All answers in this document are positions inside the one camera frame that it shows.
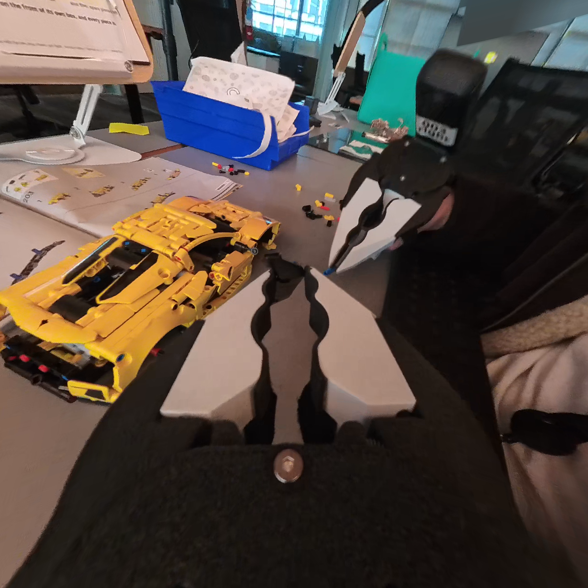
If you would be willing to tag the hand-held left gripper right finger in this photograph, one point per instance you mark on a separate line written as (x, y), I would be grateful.
(363, 363)

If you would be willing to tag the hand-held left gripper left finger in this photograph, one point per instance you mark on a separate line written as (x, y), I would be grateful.
(220, 363)

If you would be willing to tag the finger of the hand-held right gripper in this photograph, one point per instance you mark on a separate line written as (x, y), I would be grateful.
(353, 206)
(386, 229)

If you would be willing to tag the black curved brick piece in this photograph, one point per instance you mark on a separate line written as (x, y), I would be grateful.
(285, 268)

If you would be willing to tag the yellow brick toy car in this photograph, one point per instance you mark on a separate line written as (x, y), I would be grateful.
(138, 275)

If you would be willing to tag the person's right forearm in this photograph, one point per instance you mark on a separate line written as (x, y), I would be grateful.
(473, 257)

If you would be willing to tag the grey desk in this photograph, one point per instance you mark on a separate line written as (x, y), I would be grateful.
(271, 197)

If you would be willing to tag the wooden desk lamp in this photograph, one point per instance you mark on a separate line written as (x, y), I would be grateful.
(347, 50)

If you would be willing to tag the person's right hand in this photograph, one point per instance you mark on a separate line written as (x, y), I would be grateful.
(438, 213)

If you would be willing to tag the yellow and black loose bricks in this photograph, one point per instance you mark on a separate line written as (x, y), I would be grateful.
(321, 204)

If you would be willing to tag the teal plastic bin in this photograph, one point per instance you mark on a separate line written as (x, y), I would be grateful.
(390, 82)

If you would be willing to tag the cluster of tiny pin pieces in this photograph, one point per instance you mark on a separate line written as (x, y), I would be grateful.
(229, 169)

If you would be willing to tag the patterned white paper bag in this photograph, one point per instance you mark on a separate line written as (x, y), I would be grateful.
(239, 87)

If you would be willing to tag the blue plastic bin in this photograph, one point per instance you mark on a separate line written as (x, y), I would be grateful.
(206, 128)

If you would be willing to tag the cream hoodie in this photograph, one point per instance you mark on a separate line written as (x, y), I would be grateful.
(542, 390)

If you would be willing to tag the red fire extinguisher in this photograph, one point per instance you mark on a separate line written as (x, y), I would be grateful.
(249, 32)

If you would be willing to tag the open instruction booklet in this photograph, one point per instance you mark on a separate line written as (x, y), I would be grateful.
(92, 193)

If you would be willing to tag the wooden instruction board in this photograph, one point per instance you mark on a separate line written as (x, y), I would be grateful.
(59, 32)

